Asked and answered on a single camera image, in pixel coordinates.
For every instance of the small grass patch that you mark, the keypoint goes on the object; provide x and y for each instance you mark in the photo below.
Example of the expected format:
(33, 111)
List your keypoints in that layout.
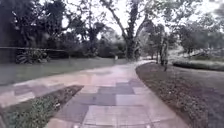
(30, 113)

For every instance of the robot's own part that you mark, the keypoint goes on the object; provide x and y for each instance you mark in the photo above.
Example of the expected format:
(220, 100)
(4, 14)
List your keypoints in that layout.
(76, 126)
(148, 126)

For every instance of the green grass field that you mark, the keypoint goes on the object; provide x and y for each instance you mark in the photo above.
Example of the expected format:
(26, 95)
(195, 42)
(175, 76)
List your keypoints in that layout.
(50, 66)

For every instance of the leaf-strewn grass ground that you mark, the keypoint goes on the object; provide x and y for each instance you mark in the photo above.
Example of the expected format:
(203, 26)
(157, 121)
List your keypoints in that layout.
(180, 90)

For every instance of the low trimmed hedge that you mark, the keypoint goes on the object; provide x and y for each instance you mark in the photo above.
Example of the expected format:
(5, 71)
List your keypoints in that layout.
(196, 64)

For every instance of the thin rail fence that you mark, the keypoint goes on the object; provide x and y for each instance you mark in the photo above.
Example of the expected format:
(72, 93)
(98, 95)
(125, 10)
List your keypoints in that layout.
(33, 49)

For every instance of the wood of dark trees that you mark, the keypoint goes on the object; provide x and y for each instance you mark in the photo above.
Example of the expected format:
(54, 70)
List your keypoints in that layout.
(40, 26)

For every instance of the slender tree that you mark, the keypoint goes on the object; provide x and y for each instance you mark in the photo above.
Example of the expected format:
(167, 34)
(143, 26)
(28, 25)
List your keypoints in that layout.
(164, 53)

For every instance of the paved slab path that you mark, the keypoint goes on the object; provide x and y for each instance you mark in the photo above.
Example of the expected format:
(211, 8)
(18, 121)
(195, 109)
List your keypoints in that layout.
(113, 100)

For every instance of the short pale post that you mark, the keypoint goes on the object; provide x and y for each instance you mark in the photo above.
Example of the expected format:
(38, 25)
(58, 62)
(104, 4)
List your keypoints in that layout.
(115, 58)

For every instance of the large forked tree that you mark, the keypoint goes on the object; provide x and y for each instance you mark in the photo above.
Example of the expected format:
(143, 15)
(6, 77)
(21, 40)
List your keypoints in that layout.
(130, 43)

